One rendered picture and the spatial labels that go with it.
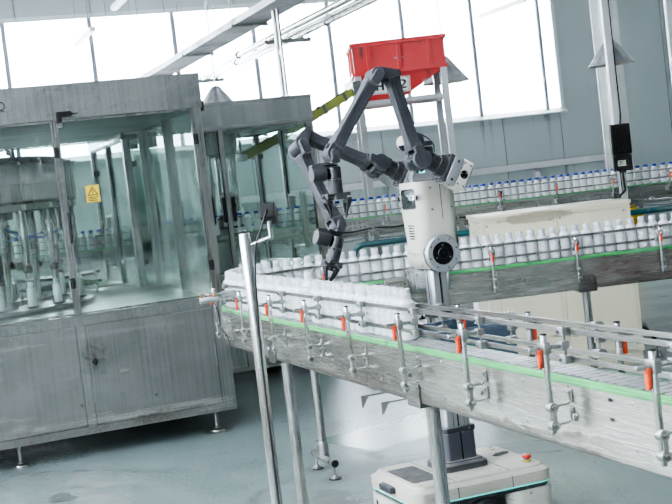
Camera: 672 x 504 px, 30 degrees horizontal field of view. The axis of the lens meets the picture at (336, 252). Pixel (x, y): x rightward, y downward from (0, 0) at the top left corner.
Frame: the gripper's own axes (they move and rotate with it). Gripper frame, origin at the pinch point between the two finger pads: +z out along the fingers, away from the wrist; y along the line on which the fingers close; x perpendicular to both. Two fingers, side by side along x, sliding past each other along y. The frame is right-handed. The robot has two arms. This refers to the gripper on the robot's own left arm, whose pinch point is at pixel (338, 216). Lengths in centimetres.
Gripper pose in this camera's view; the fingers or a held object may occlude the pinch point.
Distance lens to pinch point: 496.2
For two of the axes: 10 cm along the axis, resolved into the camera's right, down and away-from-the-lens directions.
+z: 1.1, 9.9, 0.5
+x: -3.3, -0.1, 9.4
